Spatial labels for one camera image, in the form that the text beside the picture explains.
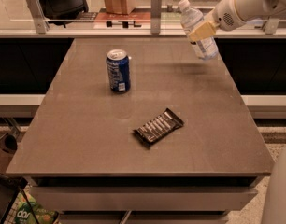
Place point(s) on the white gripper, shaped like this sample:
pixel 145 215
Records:
pixel 224 15

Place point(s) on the clear plastic water bottle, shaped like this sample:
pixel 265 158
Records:
pixel 191 17

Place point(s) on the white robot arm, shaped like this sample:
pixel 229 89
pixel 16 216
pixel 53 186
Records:
pixel 274 211

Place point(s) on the blue soda can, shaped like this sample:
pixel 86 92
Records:
pixel 118 69

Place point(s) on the black candy bar wrapper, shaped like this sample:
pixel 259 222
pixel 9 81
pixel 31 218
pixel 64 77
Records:
pixel 158 128

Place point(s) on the black office chair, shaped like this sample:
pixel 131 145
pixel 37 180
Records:
pixel 62 12

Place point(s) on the grey table drawer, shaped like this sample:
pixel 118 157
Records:
pixel 143 198

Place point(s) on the green snack bag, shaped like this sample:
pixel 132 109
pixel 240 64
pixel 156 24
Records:
pixel 29 211

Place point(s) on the right metal post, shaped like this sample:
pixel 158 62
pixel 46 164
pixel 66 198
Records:
pixel 271 26

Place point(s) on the metal post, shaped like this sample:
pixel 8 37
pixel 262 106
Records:
pixel 39 19
pixel 271 26
pixel 155 16

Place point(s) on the center metal post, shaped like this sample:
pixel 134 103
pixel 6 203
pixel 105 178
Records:
pixel 155 16

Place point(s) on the left metal post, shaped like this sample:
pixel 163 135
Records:
pixel 39 19

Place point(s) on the wire basket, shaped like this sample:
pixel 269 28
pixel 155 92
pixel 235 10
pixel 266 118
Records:
pixel 10 187

